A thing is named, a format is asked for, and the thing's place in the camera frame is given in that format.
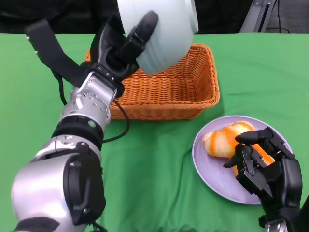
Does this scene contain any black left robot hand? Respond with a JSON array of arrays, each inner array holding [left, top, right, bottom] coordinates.
[[90, 11, 160, 80]]

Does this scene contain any orange striped bread roll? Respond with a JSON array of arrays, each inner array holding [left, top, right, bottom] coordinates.
[[202, 120, 256, 158], [231, 142, 276, 176]]

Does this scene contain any orange wicker basket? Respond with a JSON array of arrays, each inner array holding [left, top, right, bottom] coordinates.
[[84, 43, 220, 121]]

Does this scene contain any grey metal frame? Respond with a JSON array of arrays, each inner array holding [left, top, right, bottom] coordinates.
[[239, 0, 278, 34]]

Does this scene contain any black cloth backdrop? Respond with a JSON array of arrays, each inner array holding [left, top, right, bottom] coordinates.
[[0, 0, 252, 34]]

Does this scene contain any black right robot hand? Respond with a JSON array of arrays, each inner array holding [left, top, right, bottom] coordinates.
[[223, 127, 303, 216]]

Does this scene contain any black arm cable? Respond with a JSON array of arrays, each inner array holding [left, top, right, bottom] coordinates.
[[102, 98, 131, 144]]

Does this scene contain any thin black floor cable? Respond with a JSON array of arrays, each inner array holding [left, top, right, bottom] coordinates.
[[265, 0, 290, 34]]

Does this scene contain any green tablecloth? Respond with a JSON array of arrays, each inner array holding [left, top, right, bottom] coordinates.
[[0, 32, 309, 232]]

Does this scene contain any pale green bowl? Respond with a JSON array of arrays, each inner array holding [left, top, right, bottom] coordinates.
[[116, 0, 199, 76]]

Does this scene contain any lavender plate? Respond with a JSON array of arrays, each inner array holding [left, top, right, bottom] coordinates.
[[192, 115, 294, 205]]

